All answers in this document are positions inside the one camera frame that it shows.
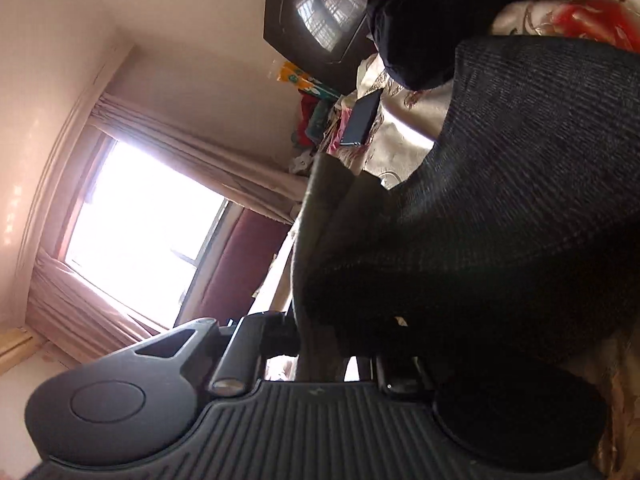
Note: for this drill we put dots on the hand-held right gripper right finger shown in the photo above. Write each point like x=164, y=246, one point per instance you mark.
x=400, y=377

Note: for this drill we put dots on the maroon window bench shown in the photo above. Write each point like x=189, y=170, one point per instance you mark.
x=235, y=260

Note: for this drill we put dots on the beige curtain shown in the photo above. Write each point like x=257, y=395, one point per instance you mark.
x=75, y=310
x=200, y=160

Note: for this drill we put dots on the black cloth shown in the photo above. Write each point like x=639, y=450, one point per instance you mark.
x=425, y=25

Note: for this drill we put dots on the dark wooden headboard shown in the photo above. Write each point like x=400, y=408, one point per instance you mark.
x=310, y=10

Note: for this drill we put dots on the yellow green package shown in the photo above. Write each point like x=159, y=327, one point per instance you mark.
x=305, y=82

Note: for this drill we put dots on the red cloth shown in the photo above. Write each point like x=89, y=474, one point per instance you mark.
x=306, y=120

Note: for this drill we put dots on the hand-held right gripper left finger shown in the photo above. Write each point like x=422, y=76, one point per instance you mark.
x=245, y=345

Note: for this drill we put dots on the black smartphone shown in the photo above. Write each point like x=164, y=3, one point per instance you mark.
x=360, y=120

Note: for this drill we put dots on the white plastic bag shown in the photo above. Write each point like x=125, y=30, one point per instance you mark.
x=301, y=162

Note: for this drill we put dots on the light wooden cabinet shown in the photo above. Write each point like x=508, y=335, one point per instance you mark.
x=15, y=347

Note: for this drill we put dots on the dark grey folded cloth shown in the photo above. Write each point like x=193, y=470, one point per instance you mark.
x=525, y=185

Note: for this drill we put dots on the teal cloth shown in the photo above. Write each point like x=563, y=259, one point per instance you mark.
x=322, y=127

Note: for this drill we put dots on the green pants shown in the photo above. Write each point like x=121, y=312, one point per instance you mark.
x=325, y=220

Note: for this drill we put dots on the window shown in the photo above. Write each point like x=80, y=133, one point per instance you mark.
x=140, y=225

